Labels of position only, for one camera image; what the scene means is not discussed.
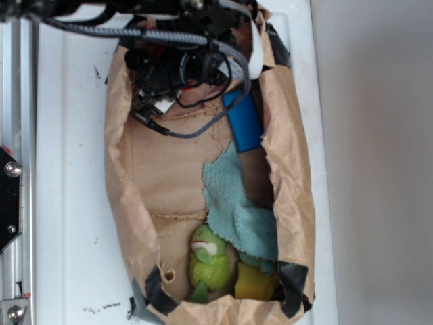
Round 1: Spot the brown paper bag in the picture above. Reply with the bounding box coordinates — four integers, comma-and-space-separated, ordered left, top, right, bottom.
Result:
105, 7, 315, 324

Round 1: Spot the aluminium extrusion rail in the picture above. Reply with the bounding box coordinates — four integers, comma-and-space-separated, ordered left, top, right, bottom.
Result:
1, 20, 37, 324

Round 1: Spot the metal corner bracket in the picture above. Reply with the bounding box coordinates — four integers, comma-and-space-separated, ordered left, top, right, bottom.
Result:
1, 299, 29, 325

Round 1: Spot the green plush toy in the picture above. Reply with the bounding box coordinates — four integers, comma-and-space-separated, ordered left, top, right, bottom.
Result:
189, 224, 230, 304

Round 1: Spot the black gripper with wiring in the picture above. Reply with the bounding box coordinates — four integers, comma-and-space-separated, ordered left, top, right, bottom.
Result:
125, 1, 257, 117

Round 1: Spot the blue rectangular block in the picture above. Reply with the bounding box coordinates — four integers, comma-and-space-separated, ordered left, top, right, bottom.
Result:
227, 93, 263, 153

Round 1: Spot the yellow sponge block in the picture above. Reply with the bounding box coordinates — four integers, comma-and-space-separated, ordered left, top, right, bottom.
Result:
234, 262, 280, 301

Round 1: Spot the grey braided cable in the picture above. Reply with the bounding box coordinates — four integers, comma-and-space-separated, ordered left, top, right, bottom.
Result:
43, 16, 252, 139

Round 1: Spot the teal woven cloth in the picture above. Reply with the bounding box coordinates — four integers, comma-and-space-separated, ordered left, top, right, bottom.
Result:
202, 142, 278, 275

